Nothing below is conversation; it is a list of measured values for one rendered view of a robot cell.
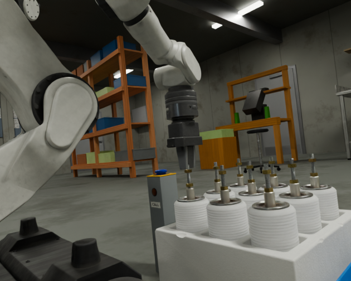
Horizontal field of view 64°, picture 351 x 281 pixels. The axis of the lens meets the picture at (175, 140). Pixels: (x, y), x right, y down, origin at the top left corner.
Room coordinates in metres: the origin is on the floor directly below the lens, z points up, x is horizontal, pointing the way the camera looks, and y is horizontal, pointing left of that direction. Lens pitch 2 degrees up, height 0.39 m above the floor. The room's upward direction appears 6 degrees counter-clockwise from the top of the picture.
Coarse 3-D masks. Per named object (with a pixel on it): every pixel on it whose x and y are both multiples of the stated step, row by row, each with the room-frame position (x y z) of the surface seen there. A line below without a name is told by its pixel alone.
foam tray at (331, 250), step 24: (168, 240) 0.73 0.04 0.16; (192, 240) 0.66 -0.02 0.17; (216, 240) 0.63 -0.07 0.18; (240, 240) 0.61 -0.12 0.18; (312, 240) 0.57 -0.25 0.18; (336, 240) 0.62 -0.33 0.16; (168, 264) 0.74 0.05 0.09; (192, 264) 0.67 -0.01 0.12; (216, 264) 0.62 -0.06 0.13; (240, 264) 0.57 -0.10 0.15; (264, 264) 0.53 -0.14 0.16; (288, 264) 0.49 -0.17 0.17; (312, 264) 0.53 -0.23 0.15; (336, 264) 0.61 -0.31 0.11
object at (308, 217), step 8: (280, 200) 0.66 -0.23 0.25; (288, 200) 0.64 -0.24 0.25; (296, 200) 0.63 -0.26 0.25; (304, 200) 0.63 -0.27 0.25; (312, 200) 0.63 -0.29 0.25; (296, 208) 0.63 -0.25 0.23; (304, 208) 0.63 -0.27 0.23; (312, 208) 0.63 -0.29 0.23; (296, 216) 0.63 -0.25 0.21; (304, 216) 0.63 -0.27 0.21; (312, 216) 0.63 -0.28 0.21; (304, 224) 0.63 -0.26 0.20; (312, 224) 0.63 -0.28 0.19; (320, 224) 0.65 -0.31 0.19; (304, 232) 0.63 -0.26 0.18; (312, 232) 0.63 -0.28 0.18
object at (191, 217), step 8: (176, 208) 0.74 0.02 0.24; (184, 208) 0.73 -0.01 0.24; (192, 208) 0.72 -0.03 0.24; (200, 208) 0.73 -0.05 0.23; (176, 216) 0.75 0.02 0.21; (184, 216) 0.73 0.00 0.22; (192, 216) 0.72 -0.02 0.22; (200, 216) 0.72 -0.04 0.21; (176, 224) 0.76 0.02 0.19; (184, 224) 0.73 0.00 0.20; (192, 224) 0.72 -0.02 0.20; (200, 224) 0.72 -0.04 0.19; (192, 232) 0.72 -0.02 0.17
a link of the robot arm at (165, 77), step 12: (156, 72) 0.77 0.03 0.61; (168, 72) 0.75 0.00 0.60; (180, 72) 0.73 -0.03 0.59; (156, 84) 0.77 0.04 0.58; (168, 84) 0.75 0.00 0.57; (180, 84) 0.74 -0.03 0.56; (192, 84) 0.76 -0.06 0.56; (168, 96) 0.74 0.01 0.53; (180, 96) 0.73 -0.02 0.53; (192, 96) 0.74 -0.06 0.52
